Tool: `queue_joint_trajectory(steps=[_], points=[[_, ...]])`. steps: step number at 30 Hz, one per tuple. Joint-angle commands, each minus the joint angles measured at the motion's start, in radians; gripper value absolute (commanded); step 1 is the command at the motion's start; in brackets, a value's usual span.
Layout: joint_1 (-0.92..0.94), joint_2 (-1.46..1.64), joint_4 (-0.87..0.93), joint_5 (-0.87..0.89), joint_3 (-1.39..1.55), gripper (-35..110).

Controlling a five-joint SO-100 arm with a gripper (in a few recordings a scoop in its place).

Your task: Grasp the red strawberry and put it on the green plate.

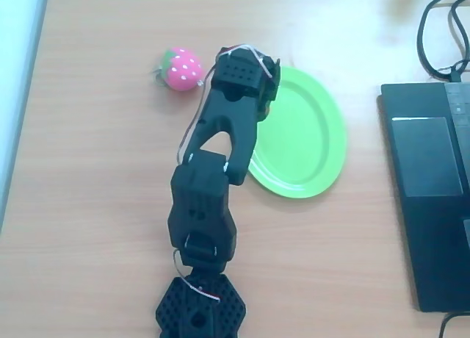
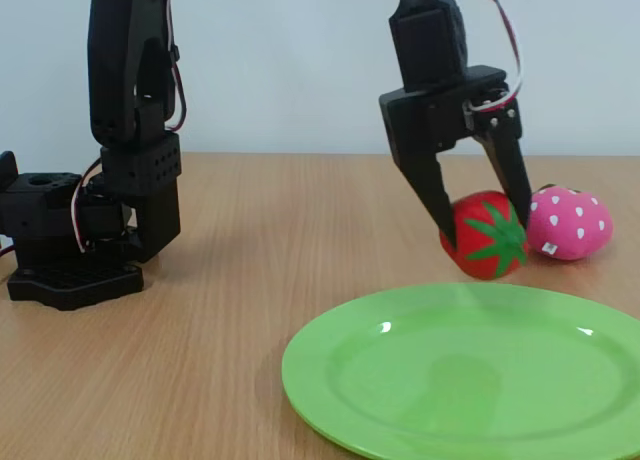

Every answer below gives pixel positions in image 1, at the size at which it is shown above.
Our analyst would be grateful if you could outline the green oval plate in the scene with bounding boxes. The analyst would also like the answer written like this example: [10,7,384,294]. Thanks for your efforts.
[247,65,348,199]

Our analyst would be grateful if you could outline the pink toy strawberry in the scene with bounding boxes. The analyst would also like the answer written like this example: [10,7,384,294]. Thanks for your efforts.
[160,46,206,93]

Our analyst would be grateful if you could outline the metal keyring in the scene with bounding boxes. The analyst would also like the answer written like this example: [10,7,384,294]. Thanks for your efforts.
[149,64,166,87]

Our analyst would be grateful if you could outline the black laptop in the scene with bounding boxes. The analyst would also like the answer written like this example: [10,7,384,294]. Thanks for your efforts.
[377,81,470,313]

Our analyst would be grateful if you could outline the white arm wires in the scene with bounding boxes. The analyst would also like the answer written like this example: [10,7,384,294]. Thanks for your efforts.
[173,43,277,303]

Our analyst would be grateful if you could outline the thick black cable with plug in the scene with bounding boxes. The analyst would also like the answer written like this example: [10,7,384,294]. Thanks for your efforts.
[416,0,470,82]

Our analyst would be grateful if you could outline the thin black cable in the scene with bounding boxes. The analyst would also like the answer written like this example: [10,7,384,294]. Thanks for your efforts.
[448,0,470,60]

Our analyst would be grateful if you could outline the short black cable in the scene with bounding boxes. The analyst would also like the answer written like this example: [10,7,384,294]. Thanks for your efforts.
[438,311,470,338]

